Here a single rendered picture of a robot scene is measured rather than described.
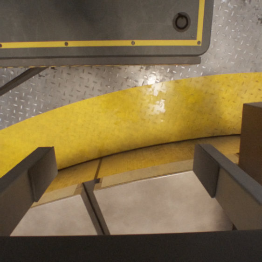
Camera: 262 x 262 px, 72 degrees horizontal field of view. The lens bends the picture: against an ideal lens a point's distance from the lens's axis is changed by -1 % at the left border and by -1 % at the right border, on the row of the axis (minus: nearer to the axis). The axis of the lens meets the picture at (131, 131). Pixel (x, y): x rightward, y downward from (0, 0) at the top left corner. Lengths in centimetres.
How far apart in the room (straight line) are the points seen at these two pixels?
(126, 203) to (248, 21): 83
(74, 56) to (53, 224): 53
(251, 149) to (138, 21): 43
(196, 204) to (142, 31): 53
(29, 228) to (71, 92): 53
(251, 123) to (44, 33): 56
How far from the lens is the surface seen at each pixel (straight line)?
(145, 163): 72
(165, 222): 69
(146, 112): 82
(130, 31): 49
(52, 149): 17
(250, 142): 58
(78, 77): 83
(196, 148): 16
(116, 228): 69
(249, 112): 57
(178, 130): 87
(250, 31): 96
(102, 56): 49
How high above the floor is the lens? 80
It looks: 73 degrees down
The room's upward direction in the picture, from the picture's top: 176 degrees clockwise
